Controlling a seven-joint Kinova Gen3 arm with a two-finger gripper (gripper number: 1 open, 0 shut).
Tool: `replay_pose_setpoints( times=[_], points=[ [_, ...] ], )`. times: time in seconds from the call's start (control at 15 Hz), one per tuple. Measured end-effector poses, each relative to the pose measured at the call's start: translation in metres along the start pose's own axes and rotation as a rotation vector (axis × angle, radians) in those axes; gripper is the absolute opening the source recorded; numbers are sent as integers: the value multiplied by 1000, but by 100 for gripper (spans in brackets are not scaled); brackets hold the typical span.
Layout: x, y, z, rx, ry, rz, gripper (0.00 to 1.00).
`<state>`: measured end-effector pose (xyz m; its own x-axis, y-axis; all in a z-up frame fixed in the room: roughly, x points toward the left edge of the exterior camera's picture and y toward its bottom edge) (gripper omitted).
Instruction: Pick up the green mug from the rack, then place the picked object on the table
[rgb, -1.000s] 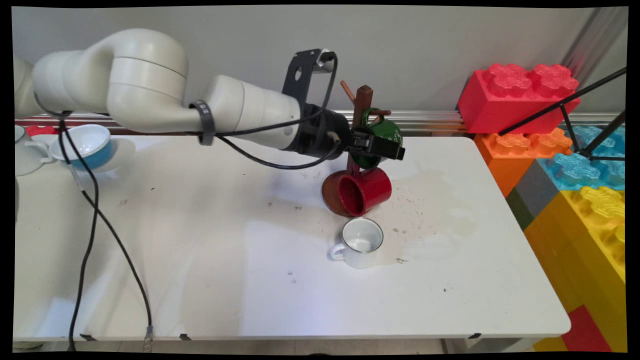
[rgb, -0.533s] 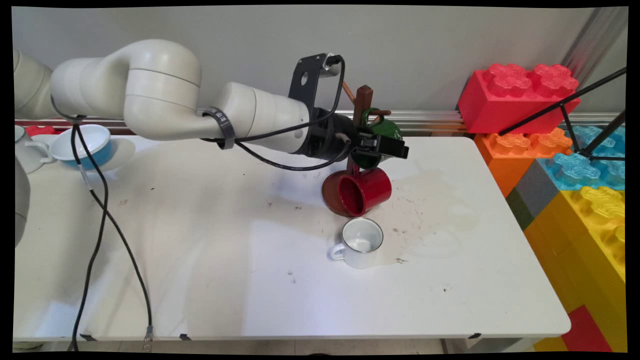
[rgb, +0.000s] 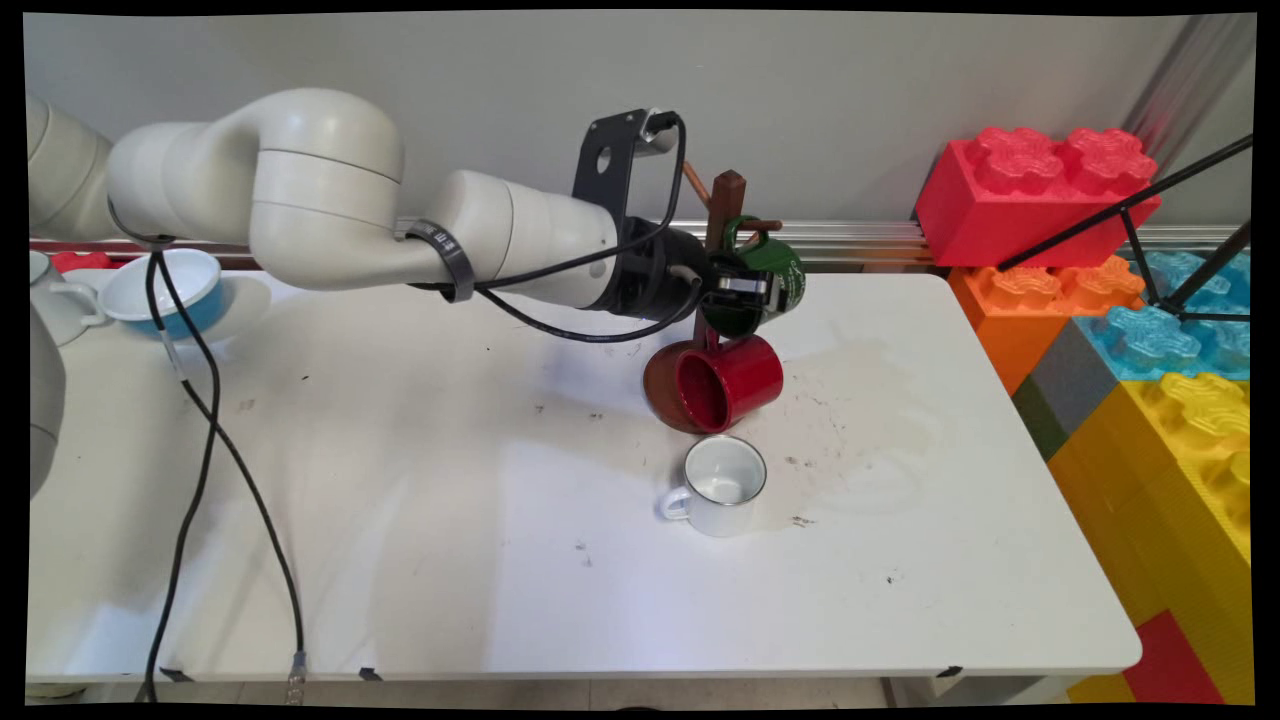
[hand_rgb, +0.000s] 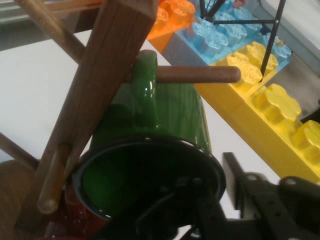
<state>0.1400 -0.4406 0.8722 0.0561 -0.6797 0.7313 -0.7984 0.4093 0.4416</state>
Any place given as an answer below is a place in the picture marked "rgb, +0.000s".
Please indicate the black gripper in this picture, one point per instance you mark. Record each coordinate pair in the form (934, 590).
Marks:
(660, 275)

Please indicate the green enamel mug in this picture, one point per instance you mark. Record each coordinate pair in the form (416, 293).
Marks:
(785, 270)

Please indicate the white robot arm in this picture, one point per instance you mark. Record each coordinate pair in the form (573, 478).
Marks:
(320, 190)

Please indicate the brown wooden mug tree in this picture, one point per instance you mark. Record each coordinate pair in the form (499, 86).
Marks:
(728, 200)

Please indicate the red enamel mug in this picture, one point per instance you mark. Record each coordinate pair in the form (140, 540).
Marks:
(755, 375)

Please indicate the white enamel mug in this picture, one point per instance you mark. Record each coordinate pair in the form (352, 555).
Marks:
(725, 515)

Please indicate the large red toy brick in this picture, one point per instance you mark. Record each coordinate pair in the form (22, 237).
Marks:
(1000, 215)

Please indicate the large orange toy brick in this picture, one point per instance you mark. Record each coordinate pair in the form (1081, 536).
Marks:
(1010, 320)

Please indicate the large dark green toy brick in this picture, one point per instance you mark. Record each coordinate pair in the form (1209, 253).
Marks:
(1038, 420)

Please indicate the large grey toy brick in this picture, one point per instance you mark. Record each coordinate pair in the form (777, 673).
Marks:
(1070, 380)

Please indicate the black tripod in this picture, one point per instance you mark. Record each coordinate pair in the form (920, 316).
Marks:
(1130, 215)

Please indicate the large cyan toy brick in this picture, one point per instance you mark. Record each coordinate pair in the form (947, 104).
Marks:
(1150, 345)

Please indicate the large yellow toy brick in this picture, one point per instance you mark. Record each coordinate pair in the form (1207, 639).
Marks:
(1150, 500)

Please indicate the blue and white bowl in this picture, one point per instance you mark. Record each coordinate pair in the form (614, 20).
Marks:
(175, 285)

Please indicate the flat red toy brick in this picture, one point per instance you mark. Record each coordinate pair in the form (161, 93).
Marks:
(1170, 665)

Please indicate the small red object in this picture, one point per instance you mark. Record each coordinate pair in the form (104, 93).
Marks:
(80, 260)

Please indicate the white ceramic jug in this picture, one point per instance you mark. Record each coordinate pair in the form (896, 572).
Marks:
(55, 305)

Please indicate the aluminium rail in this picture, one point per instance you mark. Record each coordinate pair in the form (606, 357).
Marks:
(860, 240)

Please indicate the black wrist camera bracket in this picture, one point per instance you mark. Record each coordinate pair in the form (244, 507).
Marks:
(610, 160)

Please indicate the aluminium post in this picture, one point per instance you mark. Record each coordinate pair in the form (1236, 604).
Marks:
(1190, 80)

